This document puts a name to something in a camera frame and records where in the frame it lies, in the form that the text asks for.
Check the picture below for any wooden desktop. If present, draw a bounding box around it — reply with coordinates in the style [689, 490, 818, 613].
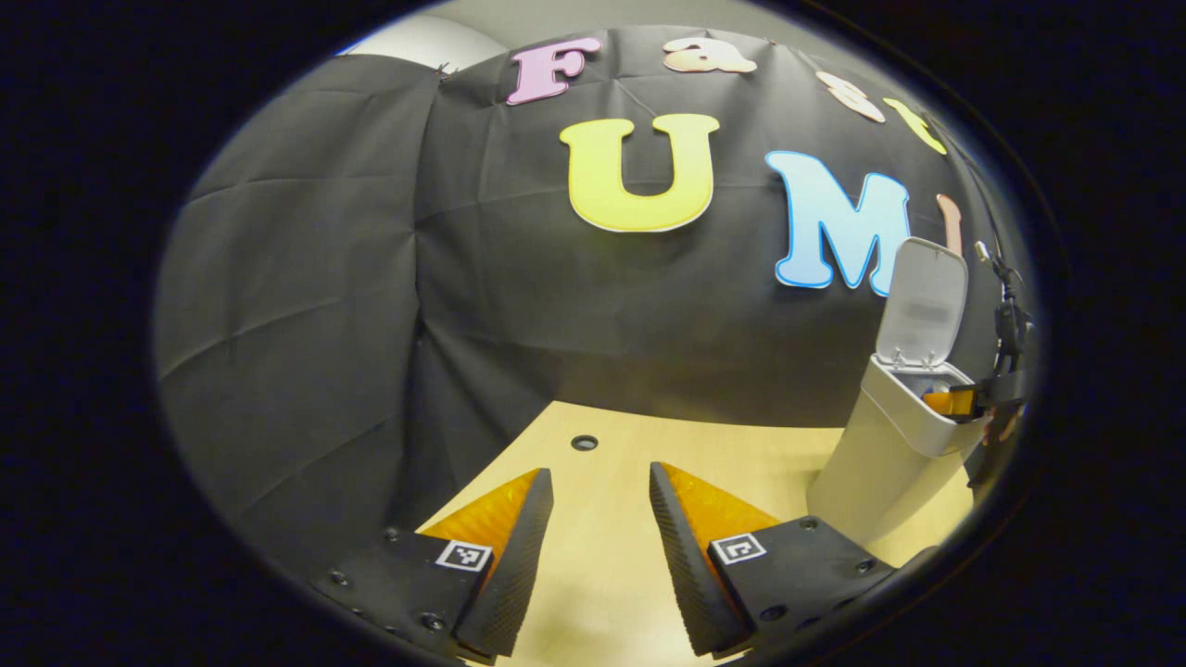
[417, 400, 976, 667]

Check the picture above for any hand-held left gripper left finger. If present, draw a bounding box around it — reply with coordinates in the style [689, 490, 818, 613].
[310, 467, 556, 661]

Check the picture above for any black backdrop cloth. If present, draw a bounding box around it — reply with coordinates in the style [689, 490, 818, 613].
[153, 25, 1020, 566]

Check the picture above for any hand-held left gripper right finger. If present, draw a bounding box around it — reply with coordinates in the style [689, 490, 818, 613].
[648, 461, 898, 659]

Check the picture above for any white desktop garbage bin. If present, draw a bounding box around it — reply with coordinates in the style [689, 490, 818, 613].
[806, 237, 989, 547]

